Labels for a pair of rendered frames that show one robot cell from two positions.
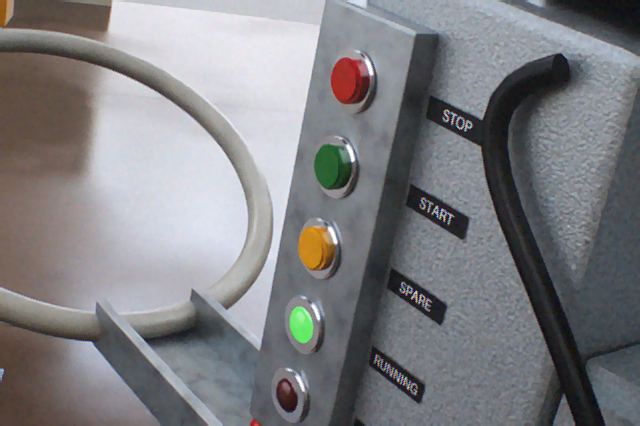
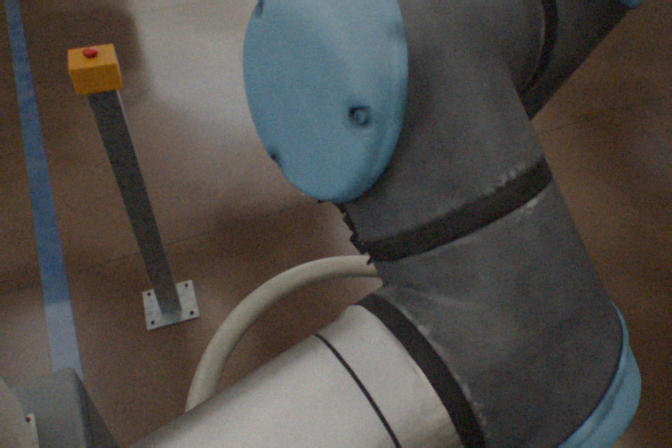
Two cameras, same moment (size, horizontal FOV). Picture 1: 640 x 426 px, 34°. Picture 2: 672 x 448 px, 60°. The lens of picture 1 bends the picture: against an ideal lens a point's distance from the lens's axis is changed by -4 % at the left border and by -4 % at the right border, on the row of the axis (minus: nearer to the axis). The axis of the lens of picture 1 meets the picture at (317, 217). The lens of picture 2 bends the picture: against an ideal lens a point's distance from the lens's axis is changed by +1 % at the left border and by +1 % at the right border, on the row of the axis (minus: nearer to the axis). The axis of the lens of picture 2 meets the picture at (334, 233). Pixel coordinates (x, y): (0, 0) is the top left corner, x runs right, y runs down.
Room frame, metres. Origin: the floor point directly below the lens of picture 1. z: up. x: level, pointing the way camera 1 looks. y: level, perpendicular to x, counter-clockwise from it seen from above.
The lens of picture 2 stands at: (0.77, 0.39, 1.84)
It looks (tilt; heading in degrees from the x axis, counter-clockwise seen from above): 44 degrees down; 352
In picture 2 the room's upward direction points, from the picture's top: straight up
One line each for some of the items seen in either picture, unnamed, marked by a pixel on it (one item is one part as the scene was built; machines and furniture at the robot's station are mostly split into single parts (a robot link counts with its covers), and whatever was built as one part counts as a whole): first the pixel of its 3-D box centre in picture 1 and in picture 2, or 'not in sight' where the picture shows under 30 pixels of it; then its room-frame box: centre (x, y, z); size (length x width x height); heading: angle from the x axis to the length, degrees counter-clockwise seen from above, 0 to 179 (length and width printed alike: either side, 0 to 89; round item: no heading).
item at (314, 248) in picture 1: (317, 248); not in sight; (0.57, 0.00, 1.35); 0.03 x 0.01 x 0.03; 41
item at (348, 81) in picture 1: (350, 80); not in sight; (0.57, 0.00, 1.45); 0.03 x 0.01 x 0.03; 41
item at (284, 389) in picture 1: (290, 394); not in sight; (0.57, 0.00, 1.25); 0.02 x 0.01 x 0.02; 41
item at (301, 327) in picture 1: (304, 324); not in sight; (0.57, 0.00, 1.30); 0.02 x 0.01 x 0.02; 41
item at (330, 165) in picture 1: (333, 166); not in sight; (0.57, 0.00, 1.40); 0.03 x 0.01 x 0.03; 41
